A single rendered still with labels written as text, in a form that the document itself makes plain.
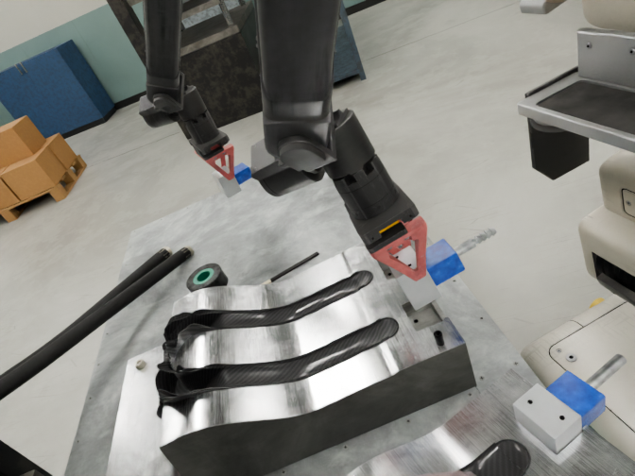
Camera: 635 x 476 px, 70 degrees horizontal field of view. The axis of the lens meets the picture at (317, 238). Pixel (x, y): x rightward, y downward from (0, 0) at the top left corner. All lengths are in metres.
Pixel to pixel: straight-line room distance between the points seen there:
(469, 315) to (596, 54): 0.38
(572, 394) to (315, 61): 0.41
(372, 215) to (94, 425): 0.62
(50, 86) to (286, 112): 7.22
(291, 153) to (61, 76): 7.07
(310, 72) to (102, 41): 7.34
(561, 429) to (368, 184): 0.30
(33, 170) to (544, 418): 4.92
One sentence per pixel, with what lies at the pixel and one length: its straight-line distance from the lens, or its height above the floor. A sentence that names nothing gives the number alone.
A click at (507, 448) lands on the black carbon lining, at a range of 0.54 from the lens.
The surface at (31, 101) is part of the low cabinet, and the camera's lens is 7.78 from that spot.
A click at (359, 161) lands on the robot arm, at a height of 1.13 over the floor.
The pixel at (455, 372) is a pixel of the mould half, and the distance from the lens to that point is 0.60.
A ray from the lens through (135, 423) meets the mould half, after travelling 0.76.
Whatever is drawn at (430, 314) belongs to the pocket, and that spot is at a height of 0.86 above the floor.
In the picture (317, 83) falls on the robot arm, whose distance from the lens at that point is 0.36.
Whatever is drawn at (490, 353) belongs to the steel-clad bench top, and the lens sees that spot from 0.67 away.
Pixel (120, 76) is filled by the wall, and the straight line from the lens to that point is 7.73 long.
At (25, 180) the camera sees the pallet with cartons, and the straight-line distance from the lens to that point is 5.20.
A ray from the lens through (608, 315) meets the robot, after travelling 1.39.
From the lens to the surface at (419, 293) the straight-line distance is 0.55.
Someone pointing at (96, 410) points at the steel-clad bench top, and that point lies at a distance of 0.94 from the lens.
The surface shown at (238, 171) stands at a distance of 1.05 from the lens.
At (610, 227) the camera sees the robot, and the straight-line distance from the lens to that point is 0.83.
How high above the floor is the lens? 1.34
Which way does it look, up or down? 34 degrees down
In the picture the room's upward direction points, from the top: 25 degrees counter-clockwise
